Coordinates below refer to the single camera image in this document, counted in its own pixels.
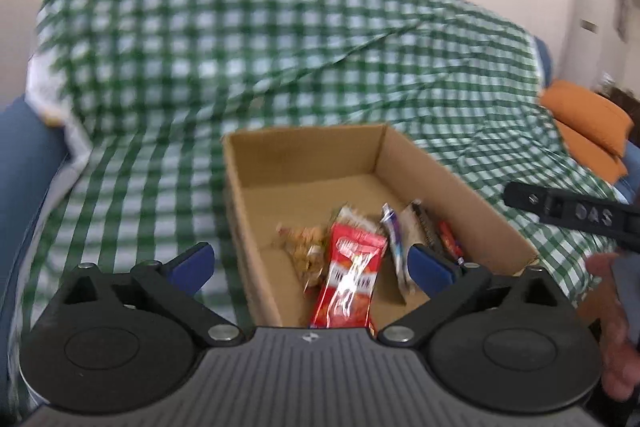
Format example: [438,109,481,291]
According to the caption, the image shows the orange cushion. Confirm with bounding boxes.
[539,79,636,182]

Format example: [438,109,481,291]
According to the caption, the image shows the green checked cloth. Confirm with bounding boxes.
[20,0,626,408]

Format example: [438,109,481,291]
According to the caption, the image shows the red square packet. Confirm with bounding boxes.
[437,219,466,265]

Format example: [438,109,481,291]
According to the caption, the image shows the black snack packet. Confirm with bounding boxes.
[407,201,441,253]

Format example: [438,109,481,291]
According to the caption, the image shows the round cracker bag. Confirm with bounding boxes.
[276,223,331,295]

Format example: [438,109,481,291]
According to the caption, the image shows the white printed pillow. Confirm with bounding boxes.
[25,47,91,168]

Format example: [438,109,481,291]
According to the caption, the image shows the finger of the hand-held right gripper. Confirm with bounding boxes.
[504,181,553,220]

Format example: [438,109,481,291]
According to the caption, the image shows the person's right hand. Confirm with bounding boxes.
[585,253,640,403]

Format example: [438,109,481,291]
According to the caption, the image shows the dark cabinet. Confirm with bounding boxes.
[600,72,640,118]

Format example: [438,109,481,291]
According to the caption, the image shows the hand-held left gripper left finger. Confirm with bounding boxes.
[37,242,246,350]

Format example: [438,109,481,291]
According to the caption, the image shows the purple and white packet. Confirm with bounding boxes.
[381,203,418,295]

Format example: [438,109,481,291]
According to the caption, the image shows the red peanut packet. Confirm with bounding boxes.
[309,222,389,330]

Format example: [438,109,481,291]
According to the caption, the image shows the brown cardboard box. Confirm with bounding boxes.
[222,123,541,330]

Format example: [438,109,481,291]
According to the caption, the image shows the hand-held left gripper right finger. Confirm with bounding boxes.
[375,243,583,350]

